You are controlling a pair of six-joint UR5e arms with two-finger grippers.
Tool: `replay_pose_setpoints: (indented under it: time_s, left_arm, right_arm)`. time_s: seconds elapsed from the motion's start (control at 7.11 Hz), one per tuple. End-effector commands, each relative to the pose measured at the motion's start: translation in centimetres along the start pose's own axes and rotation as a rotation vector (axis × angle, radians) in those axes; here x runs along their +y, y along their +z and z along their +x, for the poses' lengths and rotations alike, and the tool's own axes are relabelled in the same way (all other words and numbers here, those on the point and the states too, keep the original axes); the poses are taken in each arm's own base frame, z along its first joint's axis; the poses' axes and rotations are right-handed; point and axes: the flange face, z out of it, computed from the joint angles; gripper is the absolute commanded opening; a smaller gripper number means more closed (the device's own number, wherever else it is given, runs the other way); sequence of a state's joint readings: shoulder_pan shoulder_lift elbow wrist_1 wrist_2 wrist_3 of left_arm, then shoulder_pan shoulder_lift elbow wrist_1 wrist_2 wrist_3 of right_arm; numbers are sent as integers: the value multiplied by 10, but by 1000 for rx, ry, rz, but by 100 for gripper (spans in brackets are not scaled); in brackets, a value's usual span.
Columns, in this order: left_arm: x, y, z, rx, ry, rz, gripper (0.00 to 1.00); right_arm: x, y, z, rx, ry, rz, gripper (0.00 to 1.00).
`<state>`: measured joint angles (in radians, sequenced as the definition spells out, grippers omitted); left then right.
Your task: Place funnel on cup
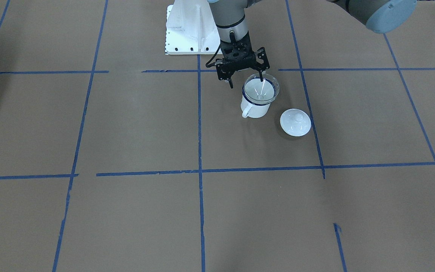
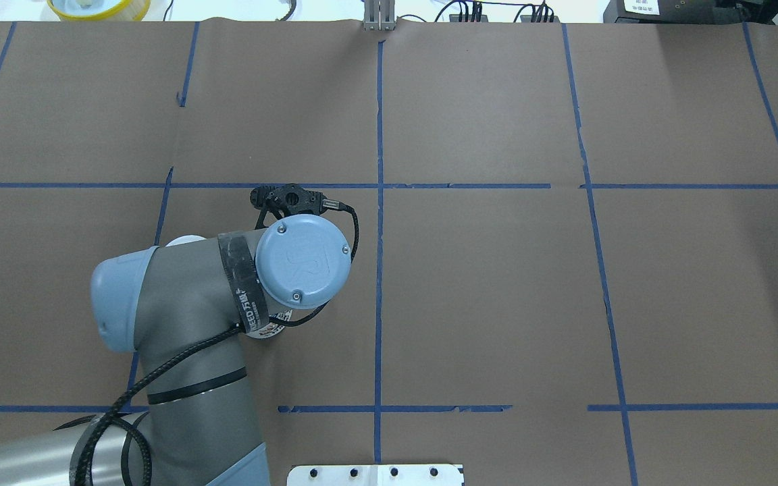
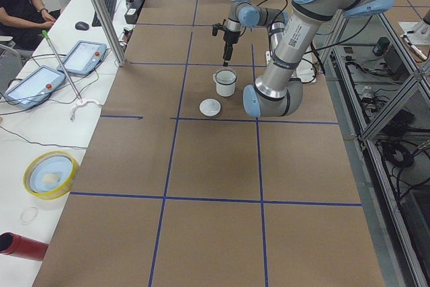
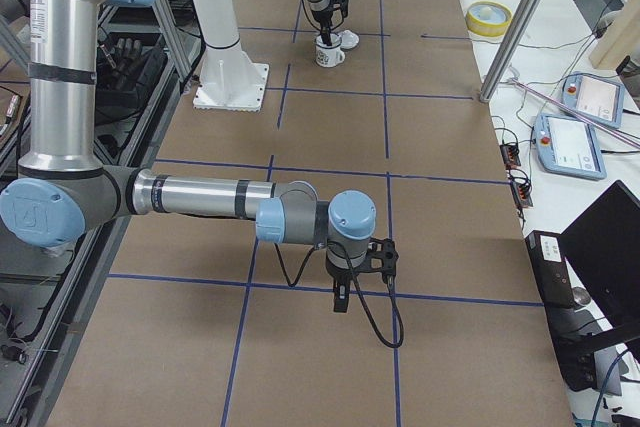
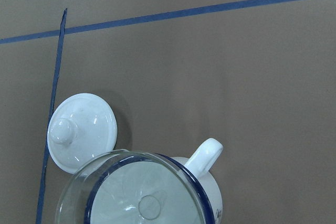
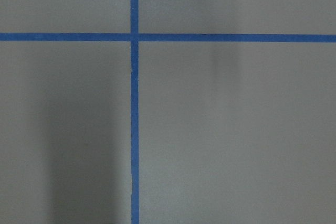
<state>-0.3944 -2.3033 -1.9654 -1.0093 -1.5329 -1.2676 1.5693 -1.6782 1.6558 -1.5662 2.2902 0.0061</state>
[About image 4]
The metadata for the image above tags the white enamel cup lid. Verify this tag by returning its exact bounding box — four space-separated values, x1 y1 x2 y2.
338 30 360 51

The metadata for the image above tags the white enamel cup blue rim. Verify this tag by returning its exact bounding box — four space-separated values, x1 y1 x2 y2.
315 33 345 68

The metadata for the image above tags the yellow tape roll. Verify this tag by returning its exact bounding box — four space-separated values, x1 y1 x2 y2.
465 1 513 38

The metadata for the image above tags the lower orange circuit board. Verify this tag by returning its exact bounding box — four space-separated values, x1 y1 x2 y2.
510 178 533 209

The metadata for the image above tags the orange circuit board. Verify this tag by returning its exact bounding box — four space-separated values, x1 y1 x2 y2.
510 178 533 209
499 143 521 169

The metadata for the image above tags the black box with label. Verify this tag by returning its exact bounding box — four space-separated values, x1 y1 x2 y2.
525 230 574 309

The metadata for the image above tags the upper orange circuit board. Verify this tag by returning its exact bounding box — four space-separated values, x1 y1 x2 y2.
499 143 521 169

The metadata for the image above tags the black laptop computer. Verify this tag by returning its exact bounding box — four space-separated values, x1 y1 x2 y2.
546 180 639 392

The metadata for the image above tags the lower teach pendant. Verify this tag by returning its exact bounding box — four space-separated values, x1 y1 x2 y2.
533 113 607 180

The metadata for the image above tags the teach pendant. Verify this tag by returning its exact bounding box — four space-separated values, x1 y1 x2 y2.
562 72 624 129
533 113 607 180

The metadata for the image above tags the upper teach pendant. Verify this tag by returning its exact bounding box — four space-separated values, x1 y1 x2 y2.
562 72 624 129

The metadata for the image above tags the wooden plank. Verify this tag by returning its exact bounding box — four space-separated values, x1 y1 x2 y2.
589 0 639 70

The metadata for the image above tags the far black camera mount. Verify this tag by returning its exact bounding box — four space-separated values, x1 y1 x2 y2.
329 0 349 21

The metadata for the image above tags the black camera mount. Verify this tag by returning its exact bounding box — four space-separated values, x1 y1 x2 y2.
355 238 399 286
329 0 349 21

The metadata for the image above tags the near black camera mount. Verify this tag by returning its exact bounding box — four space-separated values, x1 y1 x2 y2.
355 238 399 286

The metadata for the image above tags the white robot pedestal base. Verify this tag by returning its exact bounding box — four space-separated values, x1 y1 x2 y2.
193 0 269 112

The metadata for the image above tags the aluminium frame post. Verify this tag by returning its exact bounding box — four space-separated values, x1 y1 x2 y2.
479 0 541 103

